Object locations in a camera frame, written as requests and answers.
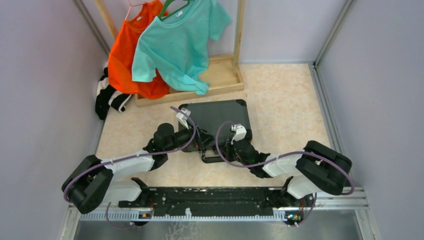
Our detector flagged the black poker set case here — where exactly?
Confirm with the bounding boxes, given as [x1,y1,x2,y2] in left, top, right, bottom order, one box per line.
[178,99,253,163]

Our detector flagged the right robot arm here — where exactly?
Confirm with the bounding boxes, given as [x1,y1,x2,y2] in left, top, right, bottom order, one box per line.
[222,139,353,206]

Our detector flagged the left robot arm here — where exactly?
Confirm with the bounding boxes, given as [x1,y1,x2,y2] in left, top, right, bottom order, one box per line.
[61,123,215,214]

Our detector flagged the wooden clothes rack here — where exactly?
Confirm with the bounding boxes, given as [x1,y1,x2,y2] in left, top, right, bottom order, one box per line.
[95,0,245,107]

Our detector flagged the teal t-shirt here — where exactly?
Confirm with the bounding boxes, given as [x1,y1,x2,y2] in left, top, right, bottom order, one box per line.
[131,0,232,95]

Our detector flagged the black white striped garment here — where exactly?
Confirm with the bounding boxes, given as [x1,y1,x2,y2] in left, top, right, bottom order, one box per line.
[95,62,133,121]

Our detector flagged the orange t-shirt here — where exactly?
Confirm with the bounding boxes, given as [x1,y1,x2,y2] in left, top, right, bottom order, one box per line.
[108,0,170,100]

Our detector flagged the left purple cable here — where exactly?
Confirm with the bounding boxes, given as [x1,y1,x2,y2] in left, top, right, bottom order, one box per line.
[62,105,198,230]

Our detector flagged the purple cable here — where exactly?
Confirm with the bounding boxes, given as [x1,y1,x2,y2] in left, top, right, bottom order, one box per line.
[215,120,355,228]
[62,105,198,230]

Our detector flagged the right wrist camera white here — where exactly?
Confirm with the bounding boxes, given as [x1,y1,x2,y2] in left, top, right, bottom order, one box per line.
[230,124,247,145]

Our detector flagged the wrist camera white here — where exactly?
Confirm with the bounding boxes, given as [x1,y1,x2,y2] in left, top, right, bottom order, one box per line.
[176,107,191,129]
[230,124,247,145]

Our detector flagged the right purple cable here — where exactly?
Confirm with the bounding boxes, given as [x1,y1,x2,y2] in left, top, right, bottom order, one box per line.
[215,120,355,228]

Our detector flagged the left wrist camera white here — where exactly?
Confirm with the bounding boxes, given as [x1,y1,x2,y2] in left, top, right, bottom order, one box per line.
[176,107,191,129]

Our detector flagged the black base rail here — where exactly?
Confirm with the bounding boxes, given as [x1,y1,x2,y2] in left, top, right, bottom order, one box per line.
[117,186,316,218]

